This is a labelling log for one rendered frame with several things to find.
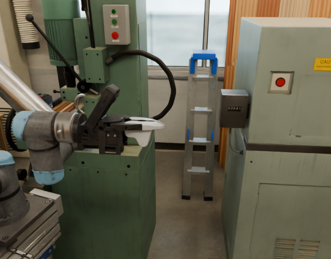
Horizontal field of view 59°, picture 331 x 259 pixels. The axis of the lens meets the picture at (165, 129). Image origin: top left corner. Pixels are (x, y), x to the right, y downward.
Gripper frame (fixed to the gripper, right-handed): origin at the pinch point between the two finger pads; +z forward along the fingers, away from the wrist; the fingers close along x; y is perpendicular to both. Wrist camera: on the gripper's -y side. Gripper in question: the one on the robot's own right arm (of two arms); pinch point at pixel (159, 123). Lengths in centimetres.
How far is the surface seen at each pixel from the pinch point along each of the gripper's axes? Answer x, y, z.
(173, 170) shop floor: -194, 98, -11
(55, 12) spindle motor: -72, -31, -58
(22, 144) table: -59, 30, -73
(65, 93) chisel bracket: -83, 8, -61
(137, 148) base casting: -74, 34, -21
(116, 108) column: -75, 13, -31
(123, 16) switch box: -63, -29, -23
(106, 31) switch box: -64, -23, -31
